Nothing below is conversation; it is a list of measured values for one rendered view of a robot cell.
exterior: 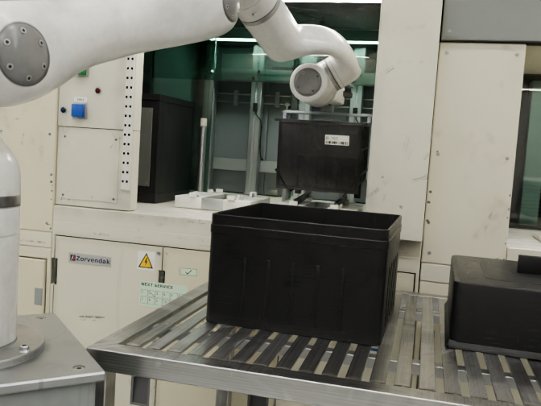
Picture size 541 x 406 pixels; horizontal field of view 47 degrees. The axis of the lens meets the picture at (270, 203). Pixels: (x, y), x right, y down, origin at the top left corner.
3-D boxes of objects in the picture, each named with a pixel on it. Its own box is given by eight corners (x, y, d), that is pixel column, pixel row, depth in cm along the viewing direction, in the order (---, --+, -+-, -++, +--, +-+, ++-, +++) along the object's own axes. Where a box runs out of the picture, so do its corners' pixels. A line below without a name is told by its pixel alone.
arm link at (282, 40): (302, -41, 122) (357, 57, 145) (233, 4, 126) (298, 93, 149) (315, -16, 117) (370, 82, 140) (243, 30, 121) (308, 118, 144)
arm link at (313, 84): (328, 62, 147) (294, 82, 149) (319, 52, 134) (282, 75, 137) (344, 93, 147) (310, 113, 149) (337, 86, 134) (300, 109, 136)
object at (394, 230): (254, 287, 125) (260, 202, 123) (395, 305, 118) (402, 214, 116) (202, 321, 98) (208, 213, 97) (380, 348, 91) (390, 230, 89)
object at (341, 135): (268, 203, 162) (274, 78, 157) (285, 193, 182) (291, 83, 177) (363, 210, 156) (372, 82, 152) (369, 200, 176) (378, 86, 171)
